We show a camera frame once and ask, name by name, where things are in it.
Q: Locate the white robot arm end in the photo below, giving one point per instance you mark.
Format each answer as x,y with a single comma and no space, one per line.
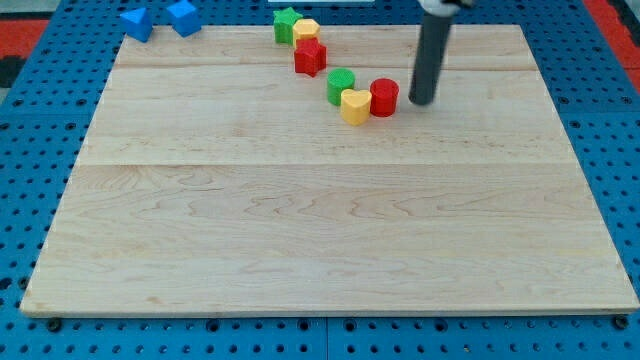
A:
445,8

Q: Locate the green star block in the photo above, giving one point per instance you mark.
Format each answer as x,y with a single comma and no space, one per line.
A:
283,22

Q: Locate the red star block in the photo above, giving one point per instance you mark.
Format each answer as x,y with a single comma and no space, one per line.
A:
310,56

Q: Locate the blue cube block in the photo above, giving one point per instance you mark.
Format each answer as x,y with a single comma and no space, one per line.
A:
184,18

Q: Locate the green cylinder block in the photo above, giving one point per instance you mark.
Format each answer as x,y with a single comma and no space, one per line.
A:
338,80

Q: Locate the wooden board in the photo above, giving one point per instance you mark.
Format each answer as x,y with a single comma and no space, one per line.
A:
214,181

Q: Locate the yellow heart block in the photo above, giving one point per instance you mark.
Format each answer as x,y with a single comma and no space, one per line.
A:
355,106

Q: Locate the yellow hexagon block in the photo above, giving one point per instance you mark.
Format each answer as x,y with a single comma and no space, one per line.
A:
304,29

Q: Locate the red cylinder block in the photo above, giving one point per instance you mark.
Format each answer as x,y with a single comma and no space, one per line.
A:
384,93

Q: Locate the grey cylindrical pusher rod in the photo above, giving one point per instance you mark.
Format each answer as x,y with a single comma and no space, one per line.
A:
431,46

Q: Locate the blue triangle block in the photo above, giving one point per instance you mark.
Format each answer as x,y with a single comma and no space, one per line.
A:
137,24

